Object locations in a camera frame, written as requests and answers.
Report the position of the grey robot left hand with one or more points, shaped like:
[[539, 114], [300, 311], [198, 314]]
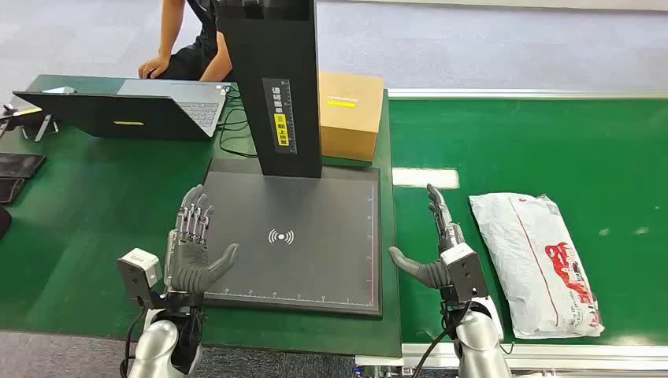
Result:
[[188, 266]]

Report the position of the person's hand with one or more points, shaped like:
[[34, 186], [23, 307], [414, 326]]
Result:
[[152, 67]]

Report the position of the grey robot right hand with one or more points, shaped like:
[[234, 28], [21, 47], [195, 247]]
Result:
[[428, 274]]

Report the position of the white plastic mailer package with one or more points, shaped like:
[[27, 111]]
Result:
[[532, 261]]

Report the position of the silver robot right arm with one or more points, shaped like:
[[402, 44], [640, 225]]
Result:
[[480, 344]]

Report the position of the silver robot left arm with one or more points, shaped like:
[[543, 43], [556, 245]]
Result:
[[156, 347]]

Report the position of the black inbound scanner machine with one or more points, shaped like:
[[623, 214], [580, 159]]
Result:
[[292, 229]]

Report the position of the green conveyor belt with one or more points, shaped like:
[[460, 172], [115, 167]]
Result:
[[548, 146]]

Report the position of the brown cardboard delivery box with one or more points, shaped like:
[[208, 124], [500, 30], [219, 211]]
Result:
[[349, 115]]

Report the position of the person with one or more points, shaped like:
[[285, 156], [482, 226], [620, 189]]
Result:
[[201, 47]]

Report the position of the dark open laptop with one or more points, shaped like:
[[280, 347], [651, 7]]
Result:
[[120, 117]]

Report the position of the small white adapter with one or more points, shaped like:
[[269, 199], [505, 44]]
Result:
[[59, 90]]

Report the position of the green topped table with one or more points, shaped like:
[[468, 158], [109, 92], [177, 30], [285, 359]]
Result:
[[94, 219]]

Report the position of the small metal phone stand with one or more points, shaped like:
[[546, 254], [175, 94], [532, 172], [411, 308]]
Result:
[[31, 122]]

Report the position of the small black flat phone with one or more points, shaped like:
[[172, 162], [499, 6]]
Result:
[[9, 190]]

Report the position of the black round object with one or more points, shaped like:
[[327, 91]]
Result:
[[3, 223]]

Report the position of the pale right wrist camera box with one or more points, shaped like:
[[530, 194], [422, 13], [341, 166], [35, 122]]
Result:
[[464, 271]]

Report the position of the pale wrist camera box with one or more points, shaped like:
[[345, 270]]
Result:
[[138, 274], [464, 271]]

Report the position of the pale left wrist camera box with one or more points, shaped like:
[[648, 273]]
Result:
[[138, 274]]

